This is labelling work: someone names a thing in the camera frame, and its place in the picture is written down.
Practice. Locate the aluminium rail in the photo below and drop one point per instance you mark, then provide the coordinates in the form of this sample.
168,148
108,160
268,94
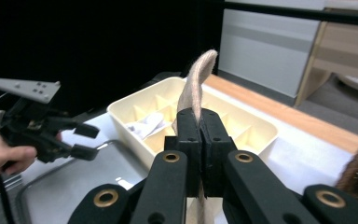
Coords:
0,191

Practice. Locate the black curtain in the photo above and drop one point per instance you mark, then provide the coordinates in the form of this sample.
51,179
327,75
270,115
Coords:
105,37

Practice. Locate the beige sock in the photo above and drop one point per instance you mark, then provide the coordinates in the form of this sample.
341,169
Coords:
199,81

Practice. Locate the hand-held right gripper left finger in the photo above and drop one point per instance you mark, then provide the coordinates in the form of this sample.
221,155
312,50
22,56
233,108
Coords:
194,161

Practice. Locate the white cabinet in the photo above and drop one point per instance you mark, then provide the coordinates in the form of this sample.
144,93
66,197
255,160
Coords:
261,53

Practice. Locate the cream divided storage box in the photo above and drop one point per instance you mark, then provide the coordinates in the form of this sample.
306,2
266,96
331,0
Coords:
254,133

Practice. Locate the light wooden desk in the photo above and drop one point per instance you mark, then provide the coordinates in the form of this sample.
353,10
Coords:
345,46

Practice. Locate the clear plastic box lid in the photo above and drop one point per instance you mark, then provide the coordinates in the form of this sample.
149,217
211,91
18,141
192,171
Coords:
74,186

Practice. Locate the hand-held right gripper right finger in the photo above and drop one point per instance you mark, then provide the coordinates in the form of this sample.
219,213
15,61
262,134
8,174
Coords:
213,161

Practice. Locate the black horizontal frame bar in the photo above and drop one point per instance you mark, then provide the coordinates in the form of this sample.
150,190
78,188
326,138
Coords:
292,12

